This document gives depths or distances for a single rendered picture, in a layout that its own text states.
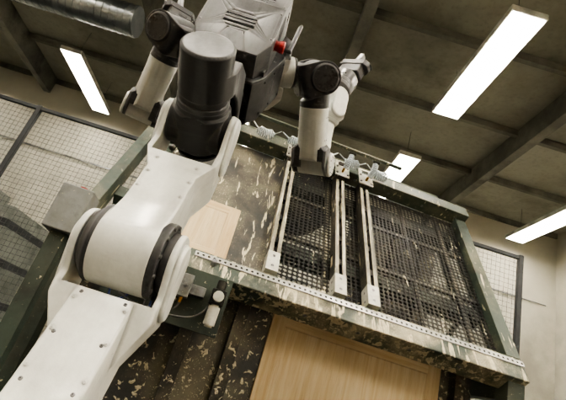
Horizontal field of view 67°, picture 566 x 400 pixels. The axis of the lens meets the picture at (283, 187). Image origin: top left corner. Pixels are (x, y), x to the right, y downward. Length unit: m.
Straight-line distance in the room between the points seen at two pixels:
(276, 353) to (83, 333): 1.48
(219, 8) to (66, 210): 0.99
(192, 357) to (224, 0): 1.53
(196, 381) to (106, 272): 1.39
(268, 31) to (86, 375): 0.82
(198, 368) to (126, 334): 1.36
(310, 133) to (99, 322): 0.81
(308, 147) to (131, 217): 0.67
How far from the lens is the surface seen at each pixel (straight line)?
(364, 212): 2.63
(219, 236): 2.10
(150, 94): 1.39
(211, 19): 1.13
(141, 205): 0.82
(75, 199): 1.79
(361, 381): 2.27
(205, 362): 2.11
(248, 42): 1.08
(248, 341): 2.13
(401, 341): 2.10
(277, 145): 2.83
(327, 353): 2.21
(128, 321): 0.77
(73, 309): 0.78
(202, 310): 1.85
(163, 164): 0.91
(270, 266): 1.97
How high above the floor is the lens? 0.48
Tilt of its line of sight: 24 degrees up
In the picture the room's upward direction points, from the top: 18 degrees clockwise
